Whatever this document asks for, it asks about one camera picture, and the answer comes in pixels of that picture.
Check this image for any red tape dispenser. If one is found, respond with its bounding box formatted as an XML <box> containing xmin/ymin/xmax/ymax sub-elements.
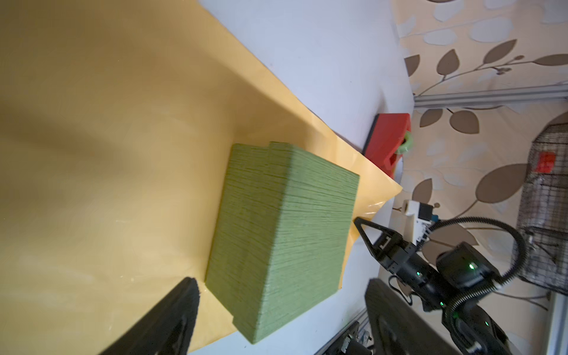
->
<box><xmin>362</xmin><ymin>113</ymin><xmax>414</xmax><ymax>178</ymax></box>

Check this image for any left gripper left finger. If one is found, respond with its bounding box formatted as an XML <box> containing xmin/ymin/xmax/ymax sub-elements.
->
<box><xmin>102</xmin><ymin>277</ymin><xmax>200</xmax><ymax>354</ymax></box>

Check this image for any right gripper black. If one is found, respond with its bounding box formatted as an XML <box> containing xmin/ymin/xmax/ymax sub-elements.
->
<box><xmin>354</xmin><ymin>217</ymin><xmax>436</xmax><ymax>288</ymax></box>

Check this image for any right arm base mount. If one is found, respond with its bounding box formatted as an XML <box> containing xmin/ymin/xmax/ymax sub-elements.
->
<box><xmin>315</xmin><ymin>321</ymin><xmax>373</xmax><ymax>355</ymax></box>

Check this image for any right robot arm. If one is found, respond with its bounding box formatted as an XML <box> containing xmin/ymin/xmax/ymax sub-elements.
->
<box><xmin>354</xmin><ymin>217</ymin><xmax>527</xmax><ymax>354</ymax></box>

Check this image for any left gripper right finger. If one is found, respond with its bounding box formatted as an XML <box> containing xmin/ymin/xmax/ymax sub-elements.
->
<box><xmin>365</xmin><ymin>278</ymin><xmax>458</xmax><ymax>355</ymax></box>

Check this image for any red capped item in basket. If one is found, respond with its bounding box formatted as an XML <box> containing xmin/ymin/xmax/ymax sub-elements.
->
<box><xmin>534</xmin><ymin>152</ymin><xmax>556</xmax><ymax>174</ymax></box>

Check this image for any black wire basket right wall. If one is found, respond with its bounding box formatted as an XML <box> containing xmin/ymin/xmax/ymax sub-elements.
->
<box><xmin>516</xmin><ymin>124</ymin><xmax>567</xmax><ymax>295</ymax></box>

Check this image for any green gift box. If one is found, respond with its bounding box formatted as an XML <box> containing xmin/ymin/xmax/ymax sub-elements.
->
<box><xmin>205</xmin><ymin>142</ymin><xmax>359</xmax><ymax>344</ymax></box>

